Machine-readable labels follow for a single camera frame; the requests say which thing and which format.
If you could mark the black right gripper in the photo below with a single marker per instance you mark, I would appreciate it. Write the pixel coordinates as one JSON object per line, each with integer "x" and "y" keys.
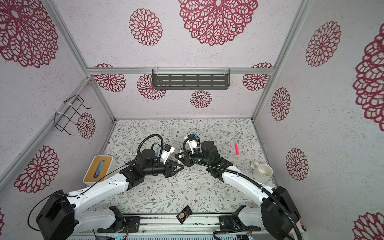
{"x": 187, "y": 161}

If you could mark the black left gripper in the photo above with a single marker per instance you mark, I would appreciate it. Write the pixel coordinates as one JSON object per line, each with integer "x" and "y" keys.
{"x": 169, "y": 167}

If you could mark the pink highlighter pen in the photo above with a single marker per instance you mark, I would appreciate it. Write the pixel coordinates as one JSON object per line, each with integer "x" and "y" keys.
{"x": 237, "y": 149}

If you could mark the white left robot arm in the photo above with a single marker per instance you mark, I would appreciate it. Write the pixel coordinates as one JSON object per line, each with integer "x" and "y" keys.
{"x": 66, "y": 214}

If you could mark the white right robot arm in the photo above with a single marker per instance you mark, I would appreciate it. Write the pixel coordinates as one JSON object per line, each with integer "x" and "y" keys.
{"x": 275, "y": 212}

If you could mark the black snack packet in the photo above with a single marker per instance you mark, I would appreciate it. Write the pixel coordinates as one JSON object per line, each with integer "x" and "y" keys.
{"x": 184, "y": 214}

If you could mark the white wooden tissue box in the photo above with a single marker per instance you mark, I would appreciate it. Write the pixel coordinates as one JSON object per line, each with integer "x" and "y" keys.
{"x": 99, "y": 168}

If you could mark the white ceramic mug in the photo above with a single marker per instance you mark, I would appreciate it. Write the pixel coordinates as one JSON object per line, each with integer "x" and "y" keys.
{"x": 261, "y": 172}

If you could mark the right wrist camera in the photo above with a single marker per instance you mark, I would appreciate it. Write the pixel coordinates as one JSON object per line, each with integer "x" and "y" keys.
{"x": 194, "y": 144}

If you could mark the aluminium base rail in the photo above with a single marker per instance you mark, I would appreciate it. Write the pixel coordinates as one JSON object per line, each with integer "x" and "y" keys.
{"x": 167, "y": 226}

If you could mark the dark metal wall shelf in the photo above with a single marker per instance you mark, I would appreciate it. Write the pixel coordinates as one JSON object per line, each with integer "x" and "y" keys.
{"x": 191, "y": 80}

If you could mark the black wire wall rack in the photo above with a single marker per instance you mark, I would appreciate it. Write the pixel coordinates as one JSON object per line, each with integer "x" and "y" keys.
{"x": 65, "y": 117}

